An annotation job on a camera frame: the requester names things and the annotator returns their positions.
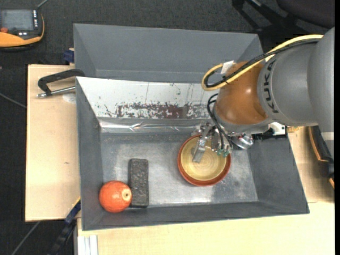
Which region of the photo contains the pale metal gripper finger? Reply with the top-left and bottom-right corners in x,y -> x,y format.
192,140 -> 207,164
191,139 -> 203,157

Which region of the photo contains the grey metal bin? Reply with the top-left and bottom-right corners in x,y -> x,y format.
73,23 -> 310,231

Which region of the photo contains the black cylinder on white bracket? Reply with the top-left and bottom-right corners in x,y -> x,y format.
251,122 -> 288,141

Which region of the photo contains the red bowl with yellow inside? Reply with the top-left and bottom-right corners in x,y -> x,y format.
177,133 -> 232,188

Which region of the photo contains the pale wood flat board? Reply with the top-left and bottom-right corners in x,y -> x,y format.
24,64 -> 82,222

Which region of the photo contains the orange round fruit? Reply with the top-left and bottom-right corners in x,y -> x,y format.
98,180 -> 133,214

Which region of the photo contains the dark green flat block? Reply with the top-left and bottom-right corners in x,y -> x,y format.
127,158 -> 150,208

